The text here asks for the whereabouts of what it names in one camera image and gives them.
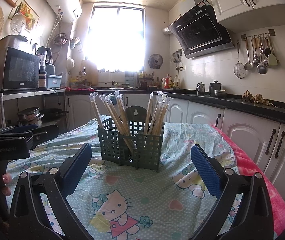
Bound hanging ladles and utensils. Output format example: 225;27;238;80
241;29;279;74

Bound left hand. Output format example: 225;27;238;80
1;173;12;197

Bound black frying pan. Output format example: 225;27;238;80
40;108;69;122

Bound pink blanket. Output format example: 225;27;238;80
210;124;285;237

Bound black microwave oven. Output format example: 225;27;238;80
0;47;40;91

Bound blue plastic box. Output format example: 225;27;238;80
46;74;62;89

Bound white lower cabinets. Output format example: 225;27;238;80
165;98;285;201

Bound hello kitty tablecloth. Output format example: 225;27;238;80
7;120;237;239

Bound wooden chopstick pair on table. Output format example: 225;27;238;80
89;92;103;129

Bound long wooden chopstick pair front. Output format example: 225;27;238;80
114;90;130;136

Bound black countertop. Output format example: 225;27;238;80
65;89;285;124

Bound green plastic utensil basket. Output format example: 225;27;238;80
97;106;164;172

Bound ginger roots on counter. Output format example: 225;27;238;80
242;90;274;106

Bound steel pot on stove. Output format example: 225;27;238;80
209;80;227;98

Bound steel kettle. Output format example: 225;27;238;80
196;82;205;95

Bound chopstick pair basket right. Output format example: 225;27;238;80
154;97;173;135

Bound mesh strainer hanging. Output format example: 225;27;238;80
234;41;247;79

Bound chopstick pair in basket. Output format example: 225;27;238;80
149;91;164;134

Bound black range hood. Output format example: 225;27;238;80
168;0;234;59

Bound small wall fan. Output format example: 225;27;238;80
148;54;164;69

